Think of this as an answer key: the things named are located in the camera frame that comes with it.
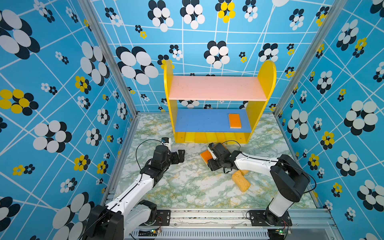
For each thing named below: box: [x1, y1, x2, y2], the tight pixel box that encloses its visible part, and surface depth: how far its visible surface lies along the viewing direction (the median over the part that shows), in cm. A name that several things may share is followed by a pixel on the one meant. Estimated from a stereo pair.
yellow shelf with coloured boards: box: [163, 60, 277, 144], surface depth 95 cm
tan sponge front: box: [232, 170, 251, 193], surface depth 85 cm
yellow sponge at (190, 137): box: [184, 132, 196, 143], surface depth 105 cm
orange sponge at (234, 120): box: [229, 113, 242, 129], surface depth 96 cm
